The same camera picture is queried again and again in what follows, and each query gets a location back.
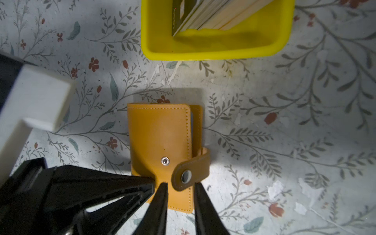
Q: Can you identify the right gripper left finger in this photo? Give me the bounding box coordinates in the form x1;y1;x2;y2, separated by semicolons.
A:
133;183;168;235

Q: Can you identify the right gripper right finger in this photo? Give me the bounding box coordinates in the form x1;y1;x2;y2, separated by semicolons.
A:
194;183;229;235

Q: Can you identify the stack of credit cards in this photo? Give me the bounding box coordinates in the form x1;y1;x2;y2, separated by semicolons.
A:
171;0;273;36

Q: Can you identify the yellow plastic card tray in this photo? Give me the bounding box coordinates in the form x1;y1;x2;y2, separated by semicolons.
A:
141;1;295;61

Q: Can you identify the yellow leather card holder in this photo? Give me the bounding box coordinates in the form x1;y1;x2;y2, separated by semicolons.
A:
127;103;211;213

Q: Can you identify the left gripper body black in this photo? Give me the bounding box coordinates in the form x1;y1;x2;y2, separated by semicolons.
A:
0;157;77;235

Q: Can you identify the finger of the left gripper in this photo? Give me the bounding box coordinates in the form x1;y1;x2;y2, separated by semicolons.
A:
44;165;155;212
71;192;147;235

